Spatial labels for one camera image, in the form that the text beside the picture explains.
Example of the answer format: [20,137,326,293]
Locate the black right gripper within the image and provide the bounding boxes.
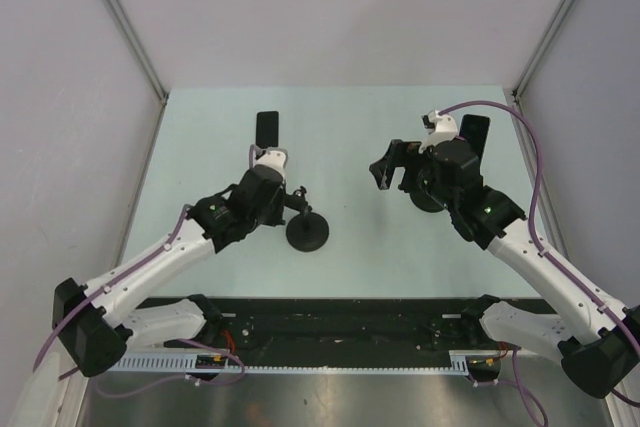
[370,139,458,211]

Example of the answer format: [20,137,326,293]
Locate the black stand with ball joint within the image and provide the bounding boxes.
[284,186,330,253]

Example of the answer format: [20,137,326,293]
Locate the silver white phone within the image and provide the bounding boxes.
[255,111,279,149]

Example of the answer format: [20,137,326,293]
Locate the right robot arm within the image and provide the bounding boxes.
[369,135,639,398]

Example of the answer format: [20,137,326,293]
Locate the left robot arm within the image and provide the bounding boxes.
[52,166,306,377]

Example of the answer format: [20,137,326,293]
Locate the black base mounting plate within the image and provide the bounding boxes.
[134,294,571,368]

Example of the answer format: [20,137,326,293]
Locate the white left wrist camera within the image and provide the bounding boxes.
[249,145,289,180]

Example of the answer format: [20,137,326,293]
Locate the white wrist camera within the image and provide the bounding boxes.
[419,110,459,154]
[249,145,289,180]

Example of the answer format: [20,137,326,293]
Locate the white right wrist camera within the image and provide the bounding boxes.
[419,110,459,154]

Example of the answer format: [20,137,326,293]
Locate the aluminium table rail right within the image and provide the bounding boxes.
[503,88,568,257]

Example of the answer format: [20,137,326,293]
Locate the white slotted cable duct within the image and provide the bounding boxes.
[108,351,482,376]

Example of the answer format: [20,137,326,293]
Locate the aluminium frame post right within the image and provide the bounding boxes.
[510,0,578,104]

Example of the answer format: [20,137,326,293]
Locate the aluminium frame post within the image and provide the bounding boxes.
[101,0,169,105]
[510,0,578,104]

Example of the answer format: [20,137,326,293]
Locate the aluminium frame post left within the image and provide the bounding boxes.
[101,0,169,105]

